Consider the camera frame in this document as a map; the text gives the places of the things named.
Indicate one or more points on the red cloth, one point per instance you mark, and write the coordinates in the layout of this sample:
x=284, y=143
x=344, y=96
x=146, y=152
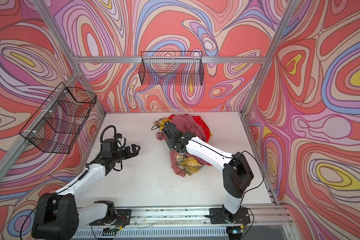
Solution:
x=193, y=124

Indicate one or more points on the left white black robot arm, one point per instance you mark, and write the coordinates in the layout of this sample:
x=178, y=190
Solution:
x=57, y=216

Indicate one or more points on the large mauve cloth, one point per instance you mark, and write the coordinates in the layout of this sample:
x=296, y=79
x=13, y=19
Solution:
x=187, y=164

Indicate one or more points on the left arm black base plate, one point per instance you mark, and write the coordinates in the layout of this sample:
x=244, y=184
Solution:
x=121, y=218

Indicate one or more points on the black wire basket on left wall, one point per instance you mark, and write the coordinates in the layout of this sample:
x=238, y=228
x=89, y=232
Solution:
x=62, y=121

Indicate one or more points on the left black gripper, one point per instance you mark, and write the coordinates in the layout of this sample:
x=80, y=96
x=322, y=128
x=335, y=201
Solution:
x=134, y=152

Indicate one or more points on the yellow plaid cloth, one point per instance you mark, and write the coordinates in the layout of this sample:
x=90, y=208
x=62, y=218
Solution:
x=181, y=165

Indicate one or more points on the black wire basket on wall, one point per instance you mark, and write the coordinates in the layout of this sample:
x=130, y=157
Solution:
x=62, y=121
x=171, y=68

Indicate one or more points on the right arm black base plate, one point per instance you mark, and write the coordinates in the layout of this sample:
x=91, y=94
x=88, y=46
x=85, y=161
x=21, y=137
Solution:
x=223, y=216

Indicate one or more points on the aluminium mounting rail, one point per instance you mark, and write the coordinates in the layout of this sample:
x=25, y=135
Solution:
x=185, y=223

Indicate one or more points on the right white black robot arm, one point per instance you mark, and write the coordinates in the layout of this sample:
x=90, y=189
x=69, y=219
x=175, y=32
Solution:
x=236, y=171

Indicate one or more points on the black wire basket on back wall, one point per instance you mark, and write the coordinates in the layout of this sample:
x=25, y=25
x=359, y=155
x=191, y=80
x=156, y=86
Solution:
x=171, y=68

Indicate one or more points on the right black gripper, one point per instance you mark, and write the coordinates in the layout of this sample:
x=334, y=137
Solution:
x=169, y=143

